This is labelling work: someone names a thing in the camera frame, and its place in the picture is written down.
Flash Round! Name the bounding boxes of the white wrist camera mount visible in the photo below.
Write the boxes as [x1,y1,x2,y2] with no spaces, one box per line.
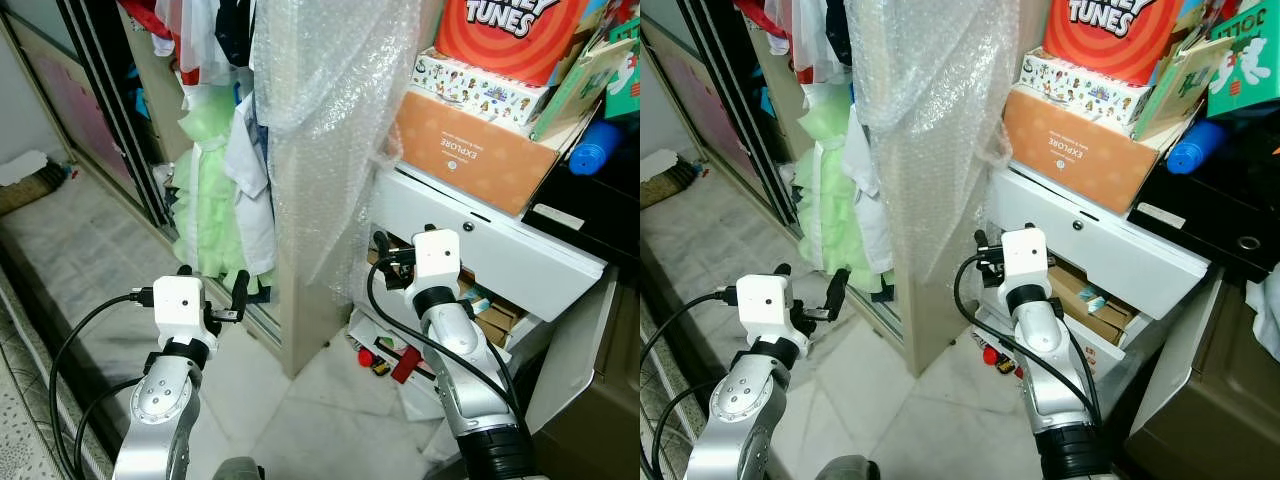
[1002,228,1048,291]
[735,272,806,346]
[413,229,462,293]
[152,275,223,346]

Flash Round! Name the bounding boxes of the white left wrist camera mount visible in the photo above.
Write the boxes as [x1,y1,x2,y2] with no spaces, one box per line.
[735,272,806,346]
[152,275,223,346]

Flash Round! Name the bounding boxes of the orange Looney Tunes box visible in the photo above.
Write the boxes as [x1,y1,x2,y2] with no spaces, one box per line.
[1043,0,1186,86]
[435,0,591,86]

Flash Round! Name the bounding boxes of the thin green picture book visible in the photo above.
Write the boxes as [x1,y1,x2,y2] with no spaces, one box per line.
[1130,35,1236,141]
[530,35,636,141]

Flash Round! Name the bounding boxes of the blue plastic bottle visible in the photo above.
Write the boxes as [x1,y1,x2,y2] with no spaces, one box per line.
[1165,120,1229,176]
[568,120,626,176]

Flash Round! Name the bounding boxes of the red toy block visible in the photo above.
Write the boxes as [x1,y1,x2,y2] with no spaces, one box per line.
[390,345,423,384]

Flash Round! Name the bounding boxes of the pink panel sliding door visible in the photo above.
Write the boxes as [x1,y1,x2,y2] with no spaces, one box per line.
[0,15,141,201]
[640,20,771,201]

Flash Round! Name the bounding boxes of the orange Explore cardboard box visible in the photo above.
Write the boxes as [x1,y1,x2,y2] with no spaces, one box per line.
[393,90,561,216]
[1003,88,1171,214]

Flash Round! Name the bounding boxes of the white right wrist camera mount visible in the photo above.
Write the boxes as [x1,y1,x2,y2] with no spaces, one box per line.
[1002,228,1048,291]
[413,229,462,293]

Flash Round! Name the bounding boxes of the white leaning board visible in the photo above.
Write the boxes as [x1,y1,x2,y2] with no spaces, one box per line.
[1130,268,1226,436]
[525,268,623,436]

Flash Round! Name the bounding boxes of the brown cabinet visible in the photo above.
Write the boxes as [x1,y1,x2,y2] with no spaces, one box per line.
[1125,290,1280,480]
[540,285,641,480]

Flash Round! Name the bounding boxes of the small brown cardboard box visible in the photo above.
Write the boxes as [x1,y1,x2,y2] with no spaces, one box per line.
[1045,262,1141,346]
[455,270,526,346]

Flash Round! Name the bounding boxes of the white cloth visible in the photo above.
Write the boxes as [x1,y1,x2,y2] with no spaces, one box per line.
[1245,275,1280,361]

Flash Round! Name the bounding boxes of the clear bubble wrap sheet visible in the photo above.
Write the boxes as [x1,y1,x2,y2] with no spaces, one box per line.
[250,0,446,301]
[845,0,1031,286]

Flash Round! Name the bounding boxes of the green Jolly book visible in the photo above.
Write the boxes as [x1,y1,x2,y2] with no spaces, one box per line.
[1207,0,1280,119]
[605,20,641,121]

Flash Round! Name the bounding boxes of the white cartoon print box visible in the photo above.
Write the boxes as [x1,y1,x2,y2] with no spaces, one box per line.
[1018,48,1151,136]
[412,47,549,126]

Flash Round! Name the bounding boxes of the black framed sliding door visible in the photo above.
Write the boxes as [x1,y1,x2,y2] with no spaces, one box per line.
[680,0,791,229]
[55,0,176,229]

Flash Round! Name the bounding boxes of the white drawer cabinet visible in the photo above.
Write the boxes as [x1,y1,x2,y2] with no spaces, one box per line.
[972,165,1216,401]
[345,165,611,401]

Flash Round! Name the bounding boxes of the navy hanging garment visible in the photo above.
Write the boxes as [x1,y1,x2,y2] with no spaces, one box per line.
[215,0,256,66]
[825,0,861,66]

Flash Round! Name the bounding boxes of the black printer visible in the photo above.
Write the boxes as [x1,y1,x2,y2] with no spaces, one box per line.
[520,120,641,266]
[1125,120,1280,281]

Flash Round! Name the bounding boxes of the white sheer hanging garment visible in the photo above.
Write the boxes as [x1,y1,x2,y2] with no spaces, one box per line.
[775,0,836,86]
[155,0,216,86]

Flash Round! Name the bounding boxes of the light green frilly dress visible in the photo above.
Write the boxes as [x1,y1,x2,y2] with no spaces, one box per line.
[793,85,896,291]
[172,85,276,291]

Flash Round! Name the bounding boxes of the white hanging shirt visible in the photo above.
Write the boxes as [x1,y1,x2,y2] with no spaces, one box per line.
[225,95,279,276]
[843,100,896,276]

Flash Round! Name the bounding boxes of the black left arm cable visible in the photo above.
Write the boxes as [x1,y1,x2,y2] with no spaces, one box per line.
[660,376,731,480]
[73,376,146,476]
[48,288,156,480]
[640,288,741,381]

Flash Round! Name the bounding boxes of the red hanging garment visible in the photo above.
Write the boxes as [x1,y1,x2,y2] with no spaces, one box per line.
[735,0,801,41]
[120,0,186,41]

